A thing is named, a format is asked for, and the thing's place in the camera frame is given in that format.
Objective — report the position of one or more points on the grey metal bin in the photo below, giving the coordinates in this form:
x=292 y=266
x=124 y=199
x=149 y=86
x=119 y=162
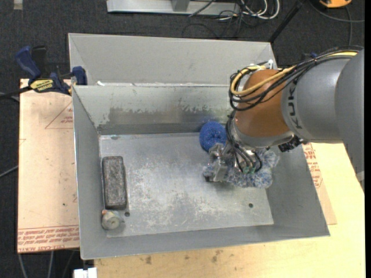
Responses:
x=179 y=184

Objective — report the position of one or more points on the dark green flat block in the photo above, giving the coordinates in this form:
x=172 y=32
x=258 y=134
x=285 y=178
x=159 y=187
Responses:
x=114 y=182

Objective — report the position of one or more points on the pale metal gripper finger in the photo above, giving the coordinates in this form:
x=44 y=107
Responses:
x=216 y=153
x=218 y=173

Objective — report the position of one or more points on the blue and white fluffy cloth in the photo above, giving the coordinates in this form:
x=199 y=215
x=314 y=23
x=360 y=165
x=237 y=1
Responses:
x=262 y=175

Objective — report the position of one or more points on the small grey round knob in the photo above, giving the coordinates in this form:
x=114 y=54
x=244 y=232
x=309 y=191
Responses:
x=110 y=220

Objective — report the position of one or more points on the black cylinder on white bracket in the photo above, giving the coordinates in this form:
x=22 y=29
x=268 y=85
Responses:
x=290 y=145

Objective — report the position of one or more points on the blue round scrub sponge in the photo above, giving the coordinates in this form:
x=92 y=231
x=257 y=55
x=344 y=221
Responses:
x=211 y=135

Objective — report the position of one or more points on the brown cardboard board red print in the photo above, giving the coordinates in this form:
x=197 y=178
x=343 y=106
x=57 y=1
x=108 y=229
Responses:
x=46 y=161

